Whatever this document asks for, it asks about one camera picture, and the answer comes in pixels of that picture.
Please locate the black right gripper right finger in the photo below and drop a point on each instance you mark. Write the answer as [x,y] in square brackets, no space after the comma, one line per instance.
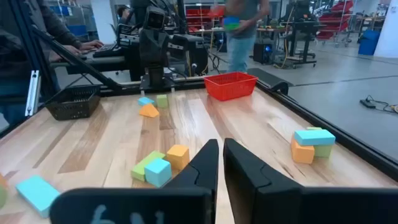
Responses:
[248,186]

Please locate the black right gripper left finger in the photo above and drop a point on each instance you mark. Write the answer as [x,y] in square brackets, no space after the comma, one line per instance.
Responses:
[199,174]

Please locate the blue foam cube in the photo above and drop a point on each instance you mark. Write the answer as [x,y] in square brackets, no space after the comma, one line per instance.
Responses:
[158,173]

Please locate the long green foam block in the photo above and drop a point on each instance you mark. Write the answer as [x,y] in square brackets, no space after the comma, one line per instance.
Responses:
[141,168]

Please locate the orange triangular foam block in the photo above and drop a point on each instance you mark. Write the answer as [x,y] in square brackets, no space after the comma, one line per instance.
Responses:
[149,112]

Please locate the blue rectangular foam block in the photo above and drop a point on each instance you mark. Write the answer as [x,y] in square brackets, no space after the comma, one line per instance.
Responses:
[145,101]
[314,137]
[37,194]

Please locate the orange blocks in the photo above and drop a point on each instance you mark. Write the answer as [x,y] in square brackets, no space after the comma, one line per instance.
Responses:
[2,182]

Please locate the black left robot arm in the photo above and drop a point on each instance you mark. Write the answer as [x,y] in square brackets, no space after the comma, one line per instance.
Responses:
[154,49]

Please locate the orange foam cube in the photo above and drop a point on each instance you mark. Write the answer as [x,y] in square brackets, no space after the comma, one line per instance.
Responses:
[178,158]

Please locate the person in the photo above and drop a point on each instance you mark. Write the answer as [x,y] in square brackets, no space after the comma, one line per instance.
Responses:
[239,53]
[56,28]
[123,14]

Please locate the red bin rack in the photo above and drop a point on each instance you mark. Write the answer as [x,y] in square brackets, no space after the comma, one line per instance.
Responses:
[199,14]
[334,18]

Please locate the black computer case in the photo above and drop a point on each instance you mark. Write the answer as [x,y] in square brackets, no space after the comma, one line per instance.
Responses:
[189,56]

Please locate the black keyboard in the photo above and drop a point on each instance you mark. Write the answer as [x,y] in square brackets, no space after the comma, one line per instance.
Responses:
[104,51]

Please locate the person's hand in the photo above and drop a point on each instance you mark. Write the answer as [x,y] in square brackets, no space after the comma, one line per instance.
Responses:
[91,45]
[69,50]

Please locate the black desk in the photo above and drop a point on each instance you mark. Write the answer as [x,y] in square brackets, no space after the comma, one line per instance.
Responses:
[93,63]

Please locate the stack of coloured baskets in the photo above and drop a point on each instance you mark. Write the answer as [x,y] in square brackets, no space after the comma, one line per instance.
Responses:
[231,23]

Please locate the blue bin shelf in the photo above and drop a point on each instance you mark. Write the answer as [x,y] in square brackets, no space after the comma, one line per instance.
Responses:
[76,29]

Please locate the red plastic basket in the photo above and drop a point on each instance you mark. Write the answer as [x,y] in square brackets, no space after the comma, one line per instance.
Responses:
[230,88]

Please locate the black computer tower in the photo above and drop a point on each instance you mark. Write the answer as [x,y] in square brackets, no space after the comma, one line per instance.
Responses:
[261,54]

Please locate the black plastic basket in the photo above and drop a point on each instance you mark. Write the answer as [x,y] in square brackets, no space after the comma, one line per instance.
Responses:
[73,107]

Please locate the black workbench stand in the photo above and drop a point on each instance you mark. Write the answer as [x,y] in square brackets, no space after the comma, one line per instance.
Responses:
[300,28]

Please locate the blue bin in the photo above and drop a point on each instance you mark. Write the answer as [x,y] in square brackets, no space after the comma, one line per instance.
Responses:
[368,43]

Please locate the silver metal bracket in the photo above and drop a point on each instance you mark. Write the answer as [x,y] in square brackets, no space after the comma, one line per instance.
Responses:
[32,93]

